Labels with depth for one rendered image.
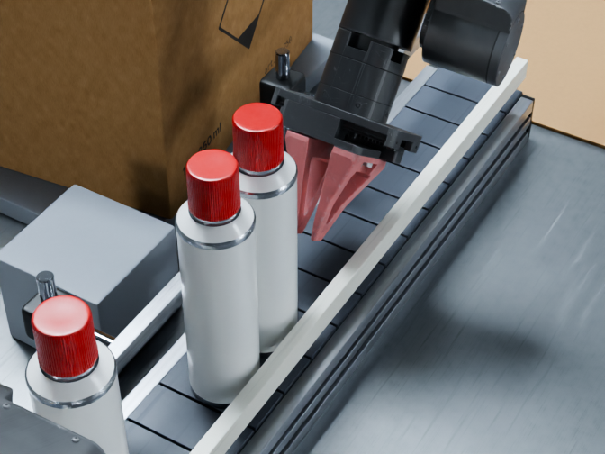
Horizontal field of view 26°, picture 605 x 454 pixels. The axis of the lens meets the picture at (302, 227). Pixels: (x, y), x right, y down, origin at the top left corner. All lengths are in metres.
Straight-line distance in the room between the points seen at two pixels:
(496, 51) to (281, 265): 0.21
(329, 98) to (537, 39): 0.47
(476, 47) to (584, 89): 0.40
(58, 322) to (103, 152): 0.41
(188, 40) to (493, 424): 0.38
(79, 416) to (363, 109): 0.33
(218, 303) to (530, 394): 0.28
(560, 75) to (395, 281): 0.38
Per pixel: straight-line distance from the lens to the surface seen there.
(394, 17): 0.95
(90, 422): 0.76
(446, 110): 1.20
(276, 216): 0.88
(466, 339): 1.06
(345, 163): 0.95
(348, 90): 0.95
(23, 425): 0.50
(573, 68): 1.35
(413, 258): 1.06
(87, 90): 1.08
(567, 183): 1.21
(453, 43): 0.94
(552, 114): 1.28
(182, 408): 0.94
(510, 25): 0.93
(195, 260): 0.84
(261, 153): 0.85
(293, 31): 1.28
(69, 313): 0.73
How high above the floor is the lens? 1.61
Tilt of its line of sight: 43 degrees down
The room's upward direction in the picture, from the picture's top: straight up
